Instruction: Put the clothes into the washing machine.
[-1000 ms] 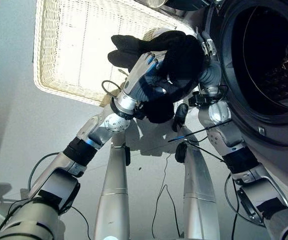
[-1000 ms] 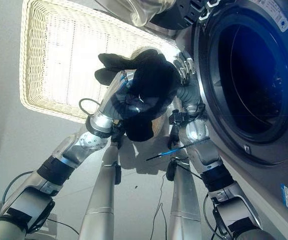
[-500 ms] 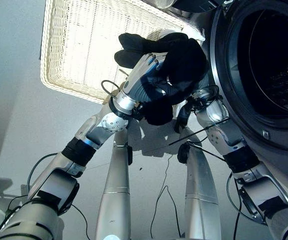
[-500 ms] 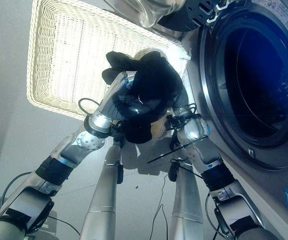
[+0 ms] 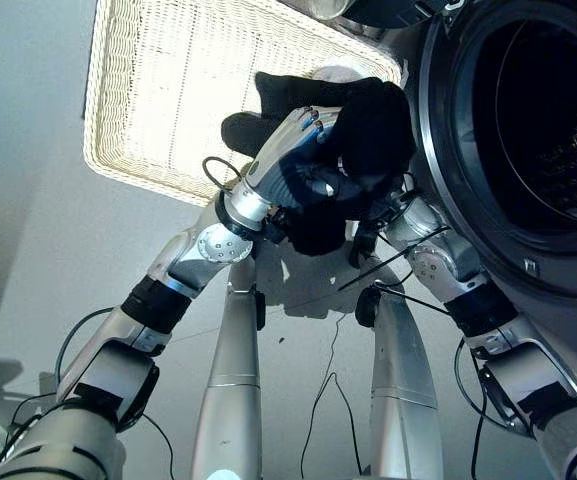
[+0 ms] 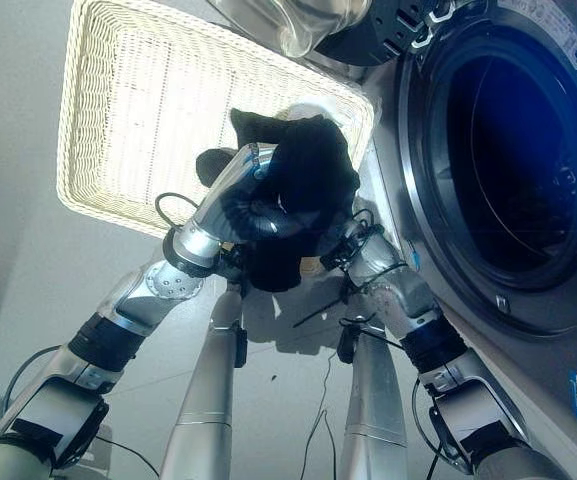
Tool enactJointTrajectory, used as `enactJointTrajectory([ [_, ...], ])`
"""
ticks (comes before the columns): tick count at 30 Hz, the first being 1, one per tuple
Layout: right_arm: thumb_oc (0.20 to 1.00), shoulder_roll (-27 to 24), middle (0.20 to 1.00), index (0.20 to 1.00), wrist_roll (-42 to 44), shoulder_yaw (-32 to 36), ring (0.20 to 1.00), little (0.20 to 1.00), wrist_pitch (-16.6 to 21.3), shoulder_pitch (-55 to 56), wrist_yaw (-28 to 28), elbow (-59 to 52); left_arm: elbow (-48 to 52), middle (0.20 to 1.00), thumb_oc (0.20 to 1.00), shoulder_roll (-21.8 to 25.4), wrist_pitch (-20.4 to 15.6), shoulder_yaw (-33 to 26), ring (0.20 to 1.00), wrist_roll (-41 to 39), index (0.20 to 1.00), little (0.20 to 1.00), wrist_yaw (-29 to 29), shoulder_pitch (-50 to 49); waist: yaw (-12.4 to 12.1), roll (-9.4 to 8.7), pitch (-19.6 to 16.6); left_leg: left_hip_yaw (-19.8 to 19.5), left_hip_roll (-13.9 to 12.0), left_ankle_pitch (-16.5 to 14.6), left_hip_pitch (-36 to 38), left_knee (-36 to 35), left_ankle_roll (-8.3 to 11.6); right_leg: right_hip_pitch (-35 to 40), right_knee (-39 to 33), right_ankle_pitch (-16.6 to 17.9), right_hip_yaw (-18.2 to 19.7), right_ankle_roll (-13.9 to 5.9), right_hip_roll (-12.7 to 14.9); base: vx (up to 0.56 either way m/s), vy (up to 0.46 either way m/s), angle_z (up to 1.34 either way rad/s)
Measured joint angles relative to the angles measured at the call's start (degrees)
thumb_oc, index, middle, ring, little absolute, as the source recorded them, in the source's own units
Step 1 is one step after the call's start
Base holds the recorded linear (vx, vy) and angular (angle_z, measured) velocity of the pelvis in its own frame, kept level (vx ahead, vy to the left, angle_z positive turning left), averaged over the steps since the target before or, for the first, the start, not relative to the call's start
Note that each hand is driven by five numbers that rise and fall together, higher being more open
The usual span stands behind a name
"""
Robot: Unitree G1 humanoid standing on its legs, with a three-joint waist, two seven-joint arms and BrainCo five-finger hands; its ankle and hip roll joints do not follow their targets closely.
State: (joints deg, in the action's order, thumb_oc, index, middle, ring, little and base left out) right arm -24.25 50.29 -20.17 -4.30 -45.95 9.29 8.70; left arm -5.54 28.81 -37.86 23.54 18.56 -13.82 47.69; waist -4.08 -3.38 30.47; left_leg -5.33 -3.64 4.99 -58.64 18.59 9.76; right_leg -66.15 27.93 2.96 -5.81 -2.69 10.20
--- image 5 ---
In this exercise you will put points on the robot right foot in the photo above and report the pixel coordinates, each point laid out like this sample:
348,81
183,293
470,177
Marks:
367,306

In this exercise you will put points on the white garment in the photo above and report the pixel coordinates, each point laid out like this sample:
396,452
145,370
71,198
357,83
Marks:
338,74

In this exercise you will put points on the washing machine door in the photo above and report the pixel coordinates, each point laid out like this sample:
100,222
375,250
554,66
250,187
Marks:
368,10

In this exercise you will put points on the robot right leg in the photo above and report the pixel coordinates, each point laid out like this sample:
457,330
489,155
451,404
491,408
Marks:
403,380

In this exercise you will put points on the black garment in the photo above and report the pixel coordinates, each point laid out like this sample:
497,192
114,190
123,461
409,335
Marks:
368,125

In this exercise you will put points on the silver front-load washing machine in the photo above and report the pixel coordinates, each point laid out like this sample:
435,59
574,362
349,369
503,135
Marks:
533,150

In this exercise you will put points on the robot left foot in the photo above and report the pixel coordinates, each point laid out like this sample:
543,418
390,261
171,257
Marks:
260,310

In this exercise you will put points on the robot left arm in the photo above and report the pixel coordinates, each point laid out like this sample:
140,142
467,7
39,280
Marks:
178,260

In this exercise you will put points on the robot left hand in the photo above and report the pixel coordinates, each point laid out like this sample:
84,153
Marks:
278,155

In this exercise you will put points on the white wicker laundry basket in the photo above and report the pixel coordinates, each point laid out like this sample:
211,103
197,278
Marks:
178,90

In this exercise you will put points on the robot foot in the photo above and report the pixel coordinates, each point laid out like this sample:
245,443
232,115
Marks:
367,306
260,310

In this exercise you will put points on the robot leg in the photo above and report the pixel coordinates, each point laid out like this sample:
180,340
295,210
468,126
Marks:
230,380
403,380

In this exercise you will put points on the robot left leg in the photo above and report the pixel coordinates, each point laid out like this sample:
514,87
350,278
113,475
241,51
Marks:
230,380

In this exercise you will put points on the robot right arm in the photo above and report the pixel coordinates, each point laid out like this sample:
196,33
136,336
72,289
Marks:
473,300

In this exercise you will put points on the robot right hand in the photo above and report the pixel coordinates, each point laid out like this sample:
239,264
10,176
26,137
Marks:
364,245

